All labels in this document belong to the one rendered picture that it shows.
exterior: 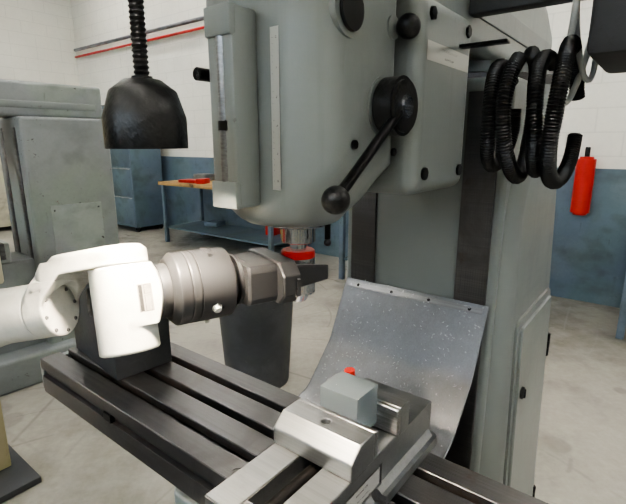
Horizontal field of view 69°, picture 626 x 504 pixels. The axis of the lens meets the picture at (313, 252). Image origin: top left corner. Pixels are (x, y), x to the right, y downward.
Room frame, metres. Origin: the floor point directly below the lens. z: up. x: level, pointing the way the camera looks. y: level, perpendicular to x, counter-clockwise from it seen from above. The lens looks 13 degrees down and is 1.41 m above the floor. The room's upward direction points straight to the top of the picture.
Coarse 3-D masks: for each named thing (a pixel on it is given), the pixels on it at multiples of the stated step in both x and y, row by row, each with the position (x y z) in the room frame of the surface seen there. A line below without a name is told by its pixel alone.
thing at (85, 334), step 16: (80, 304) 0.92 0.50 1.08; (80, 320) 0.93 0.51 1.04; (160, 320) 0.89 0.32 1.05; (80, 336) 0.94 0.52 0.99; (160, 336) 0.89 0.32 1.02; (96, 352) 0.88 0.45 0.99; (144, 352) 0.86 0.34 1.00; (160, 352) 0.88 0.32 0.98; (112, 368) 0.83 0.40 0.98; (128, 368) 0.83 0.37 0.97; (144, 368) 0.86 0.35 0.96
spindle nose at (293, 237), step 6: (282, 234) 0.60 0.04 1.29; (288, 234) 0.60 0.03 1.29; (294, 234) 0.59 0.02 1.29; (300, 234) 0.59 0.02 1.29; (306, 234) 0.60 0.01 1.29; (312, 234) 0.60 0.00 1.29; (282, 240) 0.60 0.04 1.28; (288, 240) 0.60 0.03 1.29; (294, 240) 0.59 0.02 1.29; (300, 240) 0.59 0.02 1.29; (306, 240) 0.60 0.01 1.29; (312, 240) 0.60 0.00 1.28
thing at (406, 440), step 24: (384, 384) 0.69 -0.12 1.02; (384, 408) 0.56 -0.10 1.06; (408, 408) 0.57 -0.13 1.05; (384, 432) 0.55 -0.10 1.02; (408, 432) 0.58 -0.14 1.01; (432, 432) 0.63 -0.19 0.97; (264, 456) 0.51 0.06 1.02; (288, 456) 0.51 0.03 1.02; (384, 456) 0.52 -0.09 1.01; (408, 456) 0.57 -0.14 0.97; (240, 480) 0.46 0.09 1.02; (264, 480) 0.46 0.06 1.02; (288, 480) 0.49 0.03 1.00; (312, 480) 0.46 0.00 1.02; (336, 480) 0.46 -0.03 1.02; (360, 480) 0.48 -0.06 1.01; (384, 480) 0.52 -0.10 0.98
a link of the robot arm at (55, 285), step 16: (64, 256) 0.48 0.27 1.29; (80, 256) 0.48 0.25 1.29; (96, 256) 0.47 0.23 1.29; (112, 256) 0.47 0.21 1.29; (128, 256) 0.48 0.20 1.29; (144, 256) 0.50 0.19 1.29; (48, 272) 0.48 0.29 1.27; (64, 272) 0.48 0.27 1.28; (80, 272) 0.50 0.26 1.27; (32, 288) 0.48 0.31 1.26; (48, 288) 0.47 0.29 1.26; (64, 288) 0.52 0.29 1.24; (80, 288) 0.53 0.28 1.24; (32, 304) 0.47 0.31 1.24; (48, 304) 0.48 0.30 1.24; (64, 304) 0.51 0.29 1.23; (32, 320) 0.47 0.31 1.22; (48, 320) 0.47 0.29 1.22; (64, 320) 0.50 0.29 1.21; (48, 336) 0.48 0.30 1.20
